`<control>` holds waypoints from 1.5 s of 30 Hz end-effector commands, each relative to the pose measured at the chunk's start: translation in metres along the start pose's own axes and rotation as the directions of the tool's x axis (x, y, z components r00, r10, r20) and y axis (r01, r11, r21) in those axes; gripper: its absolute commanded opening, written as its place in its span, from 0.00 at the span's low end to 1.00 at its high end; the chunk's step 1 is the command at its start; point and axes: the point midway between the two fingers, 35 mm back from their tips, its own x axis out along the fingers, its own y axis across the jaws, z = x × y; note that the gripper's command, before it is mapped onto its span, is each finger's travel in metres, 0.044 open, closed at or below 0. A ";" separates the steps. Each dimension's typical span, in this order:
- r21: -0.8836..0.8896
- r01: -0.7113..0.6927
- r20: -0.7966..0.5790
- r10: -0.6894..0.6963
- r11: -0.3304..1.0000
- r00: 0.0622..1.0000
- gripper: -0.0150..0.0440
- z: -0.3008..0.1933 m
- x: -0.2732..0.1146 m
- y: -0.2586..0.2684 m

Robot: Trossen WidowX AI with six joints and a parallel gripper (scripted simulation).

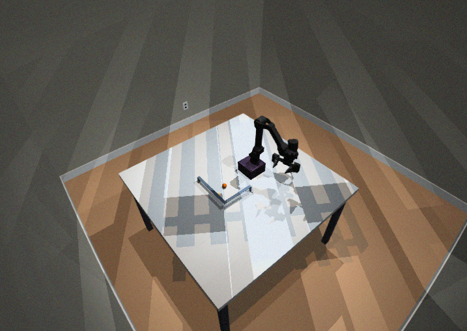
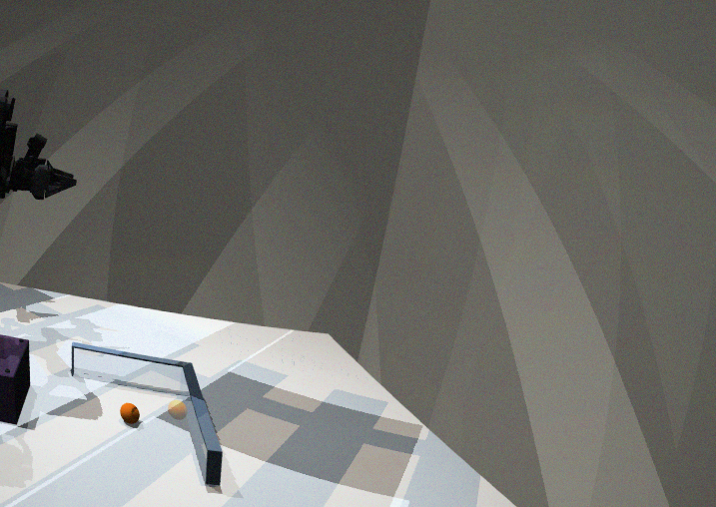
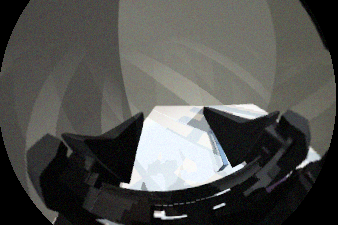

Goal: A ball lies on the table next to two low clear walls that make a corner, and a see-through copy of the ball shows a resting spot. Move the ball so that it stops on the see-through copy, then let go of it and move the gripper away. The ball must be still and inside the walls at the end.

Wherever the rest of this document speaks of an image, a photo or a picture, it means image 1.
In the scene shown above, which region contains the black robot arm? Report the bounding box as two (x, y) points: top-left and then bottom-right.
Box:
(249, 116), (298, 165)

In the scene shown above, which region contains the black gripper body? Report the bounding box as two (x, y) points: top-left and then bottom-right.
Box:
(272, 153), (300, 173)

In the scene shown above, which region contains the clear l-shaped low wall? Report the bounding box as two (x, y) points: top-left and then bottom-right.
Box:
(197, 179), (251, 209)

